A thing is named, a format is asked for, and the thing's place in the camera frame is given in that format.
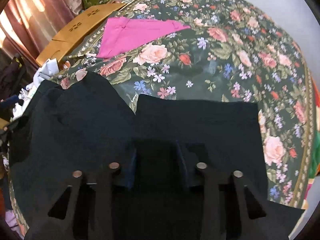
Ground black pants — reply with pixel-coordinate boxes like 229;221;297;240
9;73;302;239

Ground floral bedspread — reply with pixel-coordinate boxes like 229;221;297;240
45;0;318;211

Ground pink folded garment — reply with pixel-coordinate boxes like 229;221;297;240
97;17;190;59

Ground wooden lap desk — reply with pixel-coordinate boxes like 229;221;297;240
36;3;125;66

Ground pink striped curtain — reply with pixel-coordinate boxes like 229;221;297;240
1;0;82;58

